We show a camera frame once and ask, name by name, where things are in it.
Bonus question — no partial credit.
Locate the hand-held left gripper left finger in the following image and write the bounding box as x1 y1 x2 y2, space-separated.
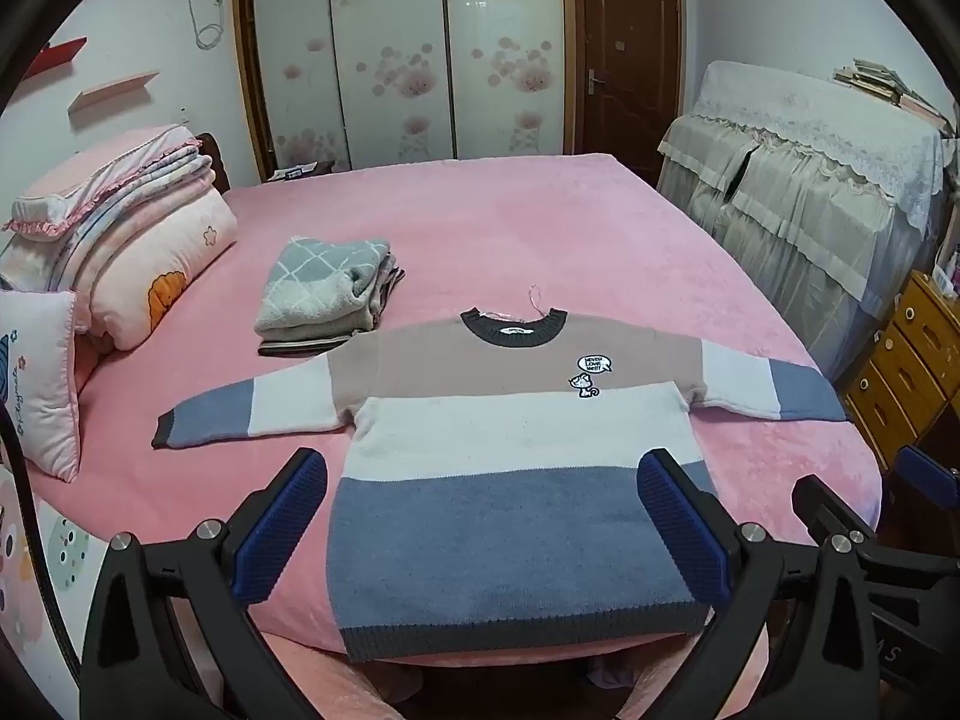
80 448 329 720

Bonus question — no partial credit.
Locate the small printed pillow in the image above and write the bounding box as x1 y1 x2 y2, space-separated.
0 289 82 485

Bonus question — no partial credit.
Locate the white air conditioner cable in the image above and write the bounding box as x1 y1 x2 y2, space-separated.
190 0 227 50

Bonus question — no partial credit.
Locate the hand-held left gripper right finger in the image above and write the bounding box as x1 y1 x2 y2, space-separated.
636 448 881 720

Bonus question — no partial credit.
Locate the wooden drawer cabinet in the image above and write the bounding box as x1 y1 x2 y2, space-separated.
844 270 960 460

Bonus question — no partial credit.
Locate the stack of books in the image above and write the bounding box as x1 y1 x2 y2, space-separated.
831 56 955 138

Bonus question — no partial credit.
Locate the floral sliding-door wardrobe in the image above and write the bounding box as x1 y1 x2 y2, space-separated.
231 0 575 185

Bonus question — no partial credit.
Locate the beige folded garment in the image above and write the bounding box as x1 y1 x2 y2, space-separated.
257 319 380 346

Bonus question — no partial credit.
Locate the grey diamond-pattern folded garment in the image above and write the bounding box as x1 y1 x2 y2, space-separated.
253 235 406 340

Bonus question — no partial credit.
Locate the black cable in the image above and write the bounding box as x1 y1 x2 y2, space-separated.
0 405 83 691

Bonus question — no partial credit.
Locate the pink wall shelf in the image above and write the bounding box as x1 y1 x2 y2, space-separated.
67 71 161 116

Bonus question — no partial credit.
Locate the lace-covered furniture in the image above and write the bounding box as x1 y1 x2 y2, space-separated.
658 60 950 385

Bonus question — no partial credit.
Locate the dark wooden headboard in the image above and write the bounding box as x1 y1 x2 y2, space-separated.
196 131 233 194

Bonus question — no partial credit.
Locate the dark nightstand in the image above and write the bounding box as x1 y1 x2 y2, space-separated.
266 161 336 182

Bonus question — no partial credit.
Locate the pink ruffled pillow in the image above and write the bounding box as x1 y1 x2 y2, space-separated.
2 124 202 242

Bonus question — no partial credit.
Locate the cartoon printed bed sheet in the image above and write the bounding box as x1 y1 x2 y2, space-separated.
0 476 110 691

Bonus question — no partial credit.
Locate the red wall shelf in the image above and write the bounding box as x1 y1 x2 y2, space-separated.
34 37 89 73

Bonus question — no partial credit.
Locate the pink bed blanket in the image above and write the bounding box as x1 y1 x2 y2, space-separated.
34 152 884 670

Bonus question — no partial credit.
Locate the striped knit sweater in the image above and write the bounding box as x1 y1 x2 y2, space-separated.
152 305 848 663

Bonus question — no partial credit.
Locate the dark striped folded garment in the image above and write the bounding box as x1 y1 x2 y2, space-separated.
258 337 355 358

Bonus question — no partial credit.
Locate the brown wooden door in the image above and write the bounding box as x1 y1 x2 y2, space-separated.
572 0 685 185

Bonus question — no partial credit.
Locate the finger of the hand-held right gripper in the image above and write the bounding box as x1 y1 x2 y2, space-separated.
791 474 960 593
896 446 960 515

